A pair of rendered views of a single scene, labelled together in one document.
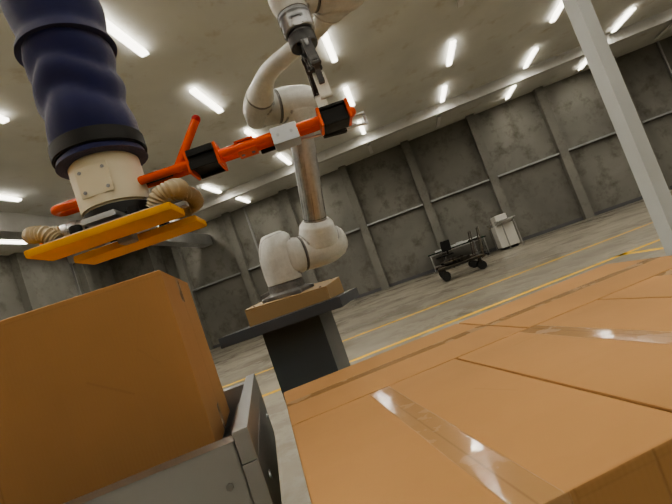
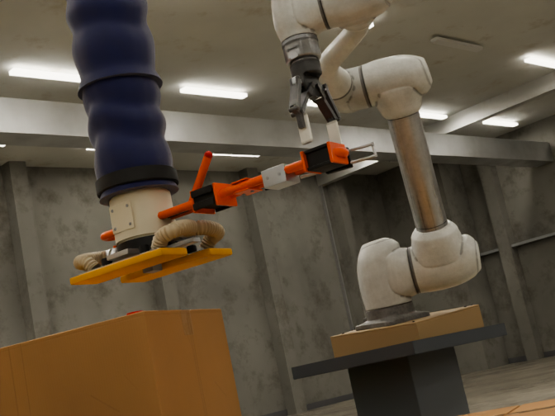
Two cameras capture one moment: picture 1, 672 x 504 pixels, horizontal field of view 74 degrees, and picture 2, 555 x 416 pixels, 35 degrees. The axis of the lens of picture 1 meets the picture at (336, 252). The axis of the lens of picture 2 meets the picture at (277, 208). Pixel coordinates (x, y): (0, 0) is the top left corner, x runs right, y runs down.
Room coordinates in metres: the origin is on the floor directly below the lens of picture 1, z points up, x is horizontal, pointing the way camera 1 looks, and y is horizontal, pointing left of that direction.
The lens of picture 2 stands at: (-0.61, -1.17, 0.72)
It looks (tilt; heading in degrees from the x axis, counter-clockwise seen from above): 11 degrees up; 35
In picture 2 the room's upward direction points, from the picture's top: 12 degrees counter-clockwise
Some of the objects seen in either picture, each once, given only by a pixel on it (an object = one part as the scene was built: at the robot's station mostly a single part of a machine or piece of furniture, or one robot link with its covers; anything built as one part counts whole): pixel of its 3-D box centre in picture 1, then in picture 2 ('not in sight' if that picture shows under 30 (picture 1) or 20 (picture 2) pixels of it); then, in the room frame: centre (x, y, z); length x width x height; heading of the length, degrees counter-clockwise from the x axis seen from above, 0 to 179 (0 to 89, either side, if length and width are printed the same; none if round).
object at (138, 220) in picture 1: (106, 226); (125, 261); (1.03, 0.48, 1.10); 0.34 x 0.10 x 0.05; 92
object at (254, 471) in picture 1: (264, 445); not in sight; (1.15, 0.33, 0.48); 0.70 x 0.03 x 0.15; 11
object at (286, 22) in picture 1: (297, 25); (301, 52); (1.15, -0.11, 1.48); 0.09 x 0.09 x 0.06
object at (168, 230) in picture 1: (141, 235); (173, 260); (1.22, 0.49, 1.10); 0.34 x 0.10 x 0.05; 92
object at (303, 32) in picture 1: (306, 50); (308, 80); (1.15, -0.11, 1.41); 0.08 x 0.07 x 0.09; 2
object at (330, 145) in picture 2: (334, 117); (324, 158); (1.14, -0.11, 1.20); 0.08 x 0.07 x 0.05; 92
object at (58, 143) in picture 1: (100, 151); (138, 183); (1.12, 0.49, 1.32); 0.23 x 0.23 x 0.04
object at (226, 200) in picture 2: (206, 161); (213, 198); (1.13, 0.24, 1.21); 0.10 x 0.08 x 0.06; 2
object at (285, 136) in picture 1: (285, 136); (280, 177); (1.14, 0.02, 1.20); 0.07 x 0.07 x 0.04; 2
